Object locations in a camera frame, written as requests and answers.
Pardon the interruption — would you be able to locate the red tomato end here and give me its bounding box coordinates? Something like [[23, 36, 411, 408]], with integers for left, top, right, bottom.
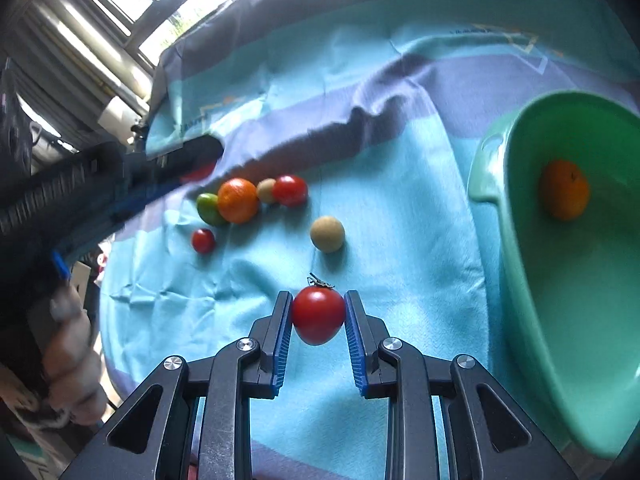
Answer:
[[180, 162, 216, 184]]

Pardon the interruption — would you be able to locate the red tomato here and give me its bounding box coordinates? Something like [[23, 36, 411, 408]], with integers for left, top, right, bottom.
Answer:
[[191, 229, 216, 255], [292, 273, 346, 346], [272, 176, 308, 207]]

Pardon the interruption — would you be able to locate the orange mandarin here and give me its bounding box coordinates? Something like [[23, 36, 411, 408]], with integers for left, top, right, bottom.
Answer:
[[217, 178, 260, 224], [538, 159, 591, 221]]

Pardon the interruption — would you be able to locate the left hand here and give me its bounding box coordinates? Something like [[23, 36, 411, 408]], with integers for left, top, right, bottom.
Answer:
[[42, 285, 107, 426]]

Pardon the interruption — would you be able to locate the green lime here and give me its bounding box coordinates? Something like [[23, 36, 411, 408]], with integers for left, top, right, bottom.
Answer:
[[196, 193, 227, 226]]

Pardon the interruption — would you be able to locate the orange mandarin in row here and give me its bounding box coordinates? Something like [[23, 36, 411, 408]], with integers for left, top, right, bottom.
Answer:
[[217, 178, 260, 224]]

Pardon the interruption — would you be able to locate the tan small fruit in row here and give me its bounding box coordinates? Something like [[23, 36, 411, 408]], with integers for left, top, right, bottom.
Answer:
[[256, 178, 277, 205]]

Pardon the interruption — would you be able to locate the red tomato in row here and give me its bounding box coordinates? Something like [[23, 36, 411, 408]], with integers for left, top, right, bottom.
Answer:
[[272, 176, 308, 207]]

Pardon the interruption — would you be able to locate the tan round fruit front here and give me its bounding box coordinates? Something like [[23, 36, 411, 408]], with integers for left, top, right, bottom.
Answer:
[[309, 216, 346, 254]]

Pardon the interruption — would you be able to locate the green plastic bowl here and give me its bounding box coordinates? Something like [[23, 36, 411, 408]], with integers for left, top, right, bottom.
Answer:
[[468, 91, 639, 460]]

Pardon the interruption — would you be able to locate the blue striped tablecloth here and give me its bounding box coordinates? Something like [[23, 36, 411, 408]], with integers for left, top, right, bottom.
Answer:
[[96, 0, 640, 480]]

